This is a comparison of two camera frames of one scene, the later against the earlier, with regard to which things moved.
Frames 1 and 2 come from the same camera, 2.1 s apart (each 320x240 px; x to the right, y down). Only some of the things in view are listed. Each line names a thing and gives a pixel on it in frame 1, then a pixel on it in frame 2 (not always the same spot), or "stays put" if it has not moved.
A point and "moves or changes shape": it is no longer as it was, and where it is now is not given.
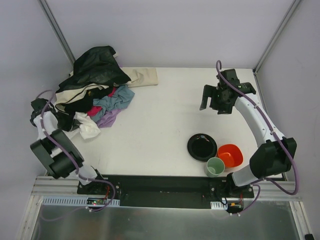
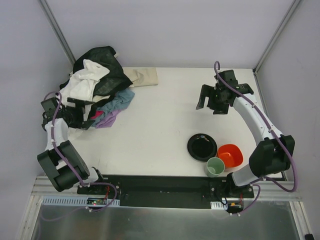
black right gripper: (215, 99) stays put
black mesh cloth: (98, 65) moves or changes shape
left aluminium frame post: (60, 36) stays put
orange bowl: (231, 154) stays put
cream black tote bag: (80, 99) → (99, 100)
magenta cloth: (95, 109) → (98, 113)
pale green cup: (215, 166) stays put
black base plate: (169, 191) stays put
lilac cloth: (108, 119) stays put
